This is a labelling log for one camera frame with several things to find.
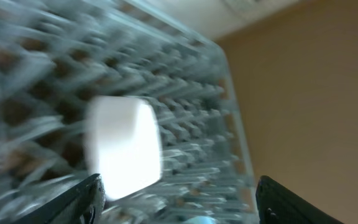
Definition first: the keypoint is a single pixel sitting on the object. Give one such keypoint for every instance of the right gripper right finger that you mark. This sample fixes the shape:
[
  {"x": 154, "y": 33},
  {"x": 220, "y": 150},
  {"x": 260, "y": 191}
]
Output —
[{"x": 278, "y": 205}]

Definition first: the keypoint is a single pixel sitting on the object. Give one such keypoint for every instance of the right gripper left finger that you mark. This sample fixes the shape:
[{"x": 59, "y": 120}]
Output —
[{"x": 82, "y": 203}]

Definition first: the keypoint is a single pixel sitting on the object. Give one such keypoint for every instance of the blue cup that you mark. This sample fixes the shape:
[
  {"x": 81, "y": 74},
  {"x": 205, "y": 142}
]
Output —
[{"x": 200, "y": 220}]

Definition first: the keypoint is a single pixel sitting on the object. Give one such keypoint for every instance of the grey dishwasher rack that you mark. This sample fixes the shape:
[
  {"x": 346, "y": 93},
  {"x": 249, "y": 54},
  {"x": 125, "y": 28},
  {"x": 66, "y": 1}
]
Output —
[{"x": 56, "y": 56}]

